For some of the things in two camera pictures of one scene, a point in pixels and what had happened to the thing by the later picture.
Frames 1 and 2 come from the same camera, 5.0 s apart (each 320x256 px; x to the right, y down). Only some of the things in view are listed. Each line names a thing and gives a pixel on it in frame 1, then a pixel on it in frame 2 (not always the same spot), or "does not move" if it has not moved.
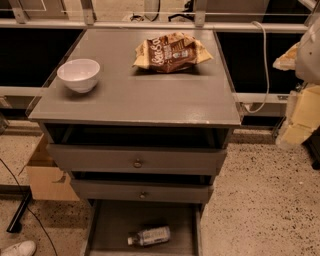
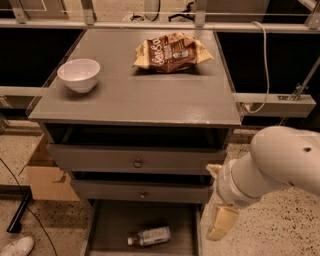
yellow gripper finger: (287, 61) → (214, 168)
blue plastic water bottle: (150, 236) does not move
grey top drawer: (133, 160) does not move
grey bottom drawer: (112, 222) does not move
